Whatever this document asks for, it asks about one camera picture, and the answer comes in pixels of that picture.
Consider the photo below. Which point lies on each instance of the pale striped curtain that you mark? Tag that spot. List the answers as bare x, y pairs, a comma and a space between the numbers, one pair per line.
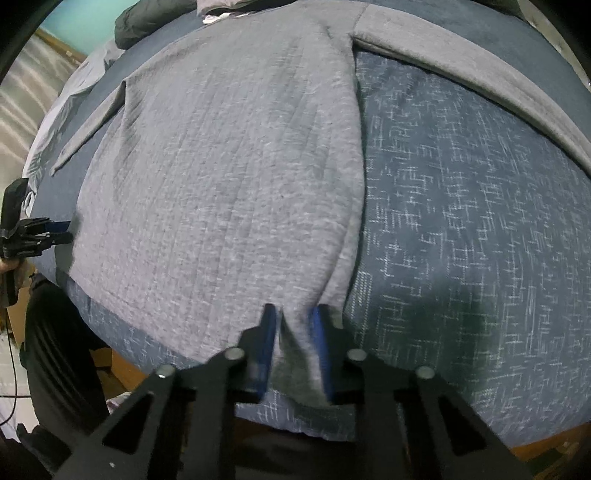
27, 106

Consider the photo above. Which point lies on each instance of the wooden window frame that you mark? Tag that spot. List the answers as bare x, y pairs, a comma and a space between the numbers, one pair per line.
64, 48

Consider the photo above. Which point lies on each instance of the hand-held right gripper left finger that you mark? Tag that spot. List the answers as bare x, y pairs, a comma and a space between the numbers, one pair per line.
265, 341

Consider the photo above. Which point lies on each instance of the small white garment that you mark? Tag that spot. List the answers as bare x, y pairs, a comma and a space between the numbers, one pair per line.
221, 18

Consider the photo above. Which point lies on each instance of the white tufted headboard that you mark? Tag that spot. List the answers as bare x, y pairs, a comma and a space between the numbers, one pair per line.
540, 18

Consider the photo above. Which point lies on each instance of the light blue sheet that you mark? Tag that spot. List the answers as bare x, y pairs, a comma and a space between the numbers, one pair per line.
60, 115

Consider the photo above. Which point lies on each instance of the grey knit sweater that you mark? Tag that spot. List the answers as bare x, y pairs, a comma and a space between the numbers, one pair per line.
207, 161

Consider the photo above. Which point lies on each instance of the dark grey pillow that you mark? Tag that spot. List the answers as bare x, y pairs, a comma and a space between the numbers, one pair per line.
147, 23

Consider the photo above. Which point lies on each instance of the cardboard box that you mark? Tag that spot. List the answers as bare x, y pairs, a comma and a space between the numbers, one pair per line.
18, 318

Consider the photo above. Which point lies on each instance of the blue patterned bedspread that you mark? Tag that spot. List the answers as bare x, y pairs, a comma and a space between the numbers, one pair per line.
461, 230

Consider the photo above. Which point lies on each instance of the lavender garment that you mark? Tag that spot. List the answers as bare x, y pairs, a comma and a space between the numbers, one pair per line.
221, 5

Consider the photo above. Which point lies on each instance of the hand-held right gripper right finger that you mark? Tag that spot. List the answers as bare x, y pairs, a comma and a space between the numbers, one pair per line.
323, 350

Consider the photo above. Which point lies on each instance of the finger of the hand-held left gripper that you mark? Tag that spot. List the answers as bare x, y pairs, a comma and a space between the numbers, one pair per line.
51, 239
55, 226

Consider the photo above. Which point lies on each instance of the person's dark ribbed clothing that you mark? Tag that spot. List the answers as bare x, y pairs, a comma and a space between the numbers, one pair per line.
60, 350

